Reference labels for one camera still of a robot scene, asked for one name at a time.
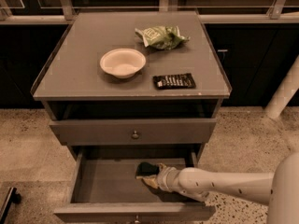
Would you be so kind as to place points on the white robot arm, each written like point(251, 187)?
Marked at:
point(253, 156)

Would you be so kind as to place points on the open grey middle drawer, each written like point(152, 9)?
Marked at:
point(104, 189)

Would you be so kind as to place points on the green yellow sponge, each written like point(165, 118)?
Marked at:
point(145, 169)

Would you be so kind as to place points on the white paper bowl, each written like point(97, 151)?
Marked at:
point(122, 63)

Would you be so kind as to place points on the metal middle drawer knob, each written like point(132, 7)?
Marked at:
point(137, 221)

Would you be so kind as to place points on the black snack packet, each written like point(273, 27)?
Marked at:
point(170, 82)

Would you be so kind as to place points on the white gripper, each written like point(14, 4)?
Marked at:
point(164, 177)

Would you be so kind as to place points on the metal glass railing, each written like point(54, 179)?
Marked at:
point(209, 11)

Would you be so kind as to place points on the grey drawer cabinet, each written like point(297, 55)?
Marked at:
point(73, 86)

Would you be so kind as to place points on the green crumpled chip bag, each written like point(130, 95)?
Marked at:
point(161, 37)

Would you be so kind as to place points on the round metal drawer knob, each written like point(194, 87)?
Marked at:
point(135, 135)

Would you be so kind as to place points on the black object at floor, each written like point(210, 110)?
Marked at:
point(13, 196)

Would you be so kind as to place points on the grey top drawer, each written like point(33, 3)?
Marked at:
point(96, 132)

